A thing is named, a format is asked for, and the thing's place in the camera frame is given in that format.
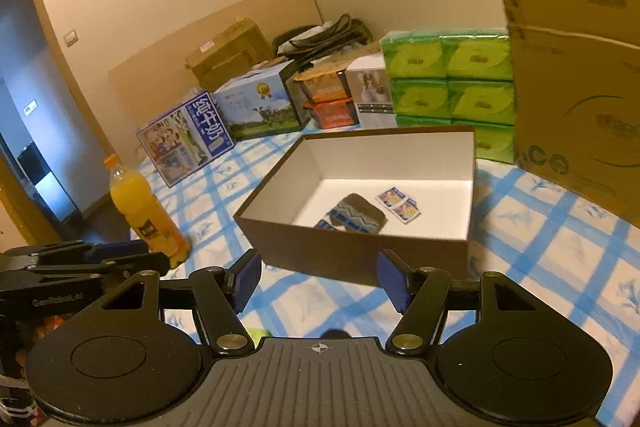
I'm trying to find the white box with photo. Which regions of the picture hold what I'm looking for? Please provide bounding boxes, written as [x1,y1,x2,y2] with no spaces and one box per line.
[344,52,397,130]

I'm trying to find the brown box with white inside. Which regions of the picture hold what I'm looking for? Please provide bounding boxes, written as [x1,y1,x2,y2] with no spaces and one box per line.
[233,125,476,288]

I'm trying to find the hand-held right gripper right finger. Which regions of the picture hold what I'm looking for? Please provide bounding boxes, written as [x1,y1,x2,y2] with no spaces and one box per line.
[375,249,544,356]

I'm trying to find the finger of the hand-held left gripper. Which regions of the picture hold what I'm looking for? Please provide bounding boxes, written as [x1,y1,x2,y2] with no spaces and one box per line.
[0,253,172,292]
[2,241,152,266]

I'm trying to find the wooden headboard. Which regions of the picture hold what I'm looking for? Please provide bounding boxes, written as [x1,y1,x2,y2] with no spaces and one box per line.
[107,0,324,128]

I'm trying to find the grey patterned sock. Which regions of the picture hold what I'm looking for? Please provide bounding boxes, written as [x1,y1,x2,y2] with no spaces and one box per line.
[315,193,389,236]

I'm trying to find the dark cabinet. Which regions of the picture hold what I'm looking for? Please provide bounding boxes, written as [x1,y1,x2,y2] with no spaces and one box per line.
[16,141,82,224]

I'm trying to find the blue cow print milk box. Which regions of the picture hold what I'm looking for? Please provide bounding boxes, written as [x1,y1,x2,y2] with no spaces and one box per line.
[213,59,312,142]

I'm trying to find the brown cardboard box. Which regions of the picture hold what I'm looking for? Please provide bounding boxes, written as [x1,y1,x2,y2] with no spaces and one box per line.
[184,17,275,92]

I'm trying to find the small printed packet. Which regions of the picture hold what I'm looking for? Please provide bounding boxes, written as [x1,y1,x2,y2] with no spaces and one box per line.
[375,187,409,208]
[391,199,421,223]

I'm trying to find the orange small boxes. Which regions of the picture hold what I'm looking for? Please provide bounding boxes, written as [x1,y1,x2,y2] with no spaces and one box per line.
[291,61,354,104]

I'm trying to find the orange juice bottle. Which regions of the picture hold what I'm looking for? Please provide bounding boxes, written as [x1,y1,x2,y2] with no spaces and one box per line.
[103,154,192,270]

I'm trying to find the stack of green tissue packs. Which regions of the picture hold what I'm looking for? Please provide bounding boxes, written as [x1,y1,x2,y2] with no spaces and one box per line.
[378,26,516,166]

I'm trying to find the large cardboard box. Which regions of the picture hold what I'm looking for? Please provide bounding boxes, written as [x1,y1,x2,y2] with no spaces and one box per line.
[488,0,640,229]

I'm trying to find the blue cartoon milk carton box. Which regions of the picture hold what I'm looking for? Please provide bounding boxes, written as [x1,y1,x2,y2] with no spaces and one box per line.
[136,89,237,188]

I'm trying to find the blue checked bed sheet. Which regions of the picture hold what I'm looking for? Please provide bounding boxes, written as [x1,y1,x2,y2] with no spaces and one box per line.
[129,122,640,427]

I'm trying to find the wooden door frame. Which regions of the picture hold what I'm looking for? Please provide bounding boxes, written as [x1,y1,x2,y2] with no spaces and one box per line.
[0,0,132,228]

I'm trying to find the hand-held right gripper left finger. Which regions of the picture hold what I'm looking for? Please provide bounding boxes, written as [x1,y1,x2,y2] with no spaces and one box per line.
[99,250,262,356]

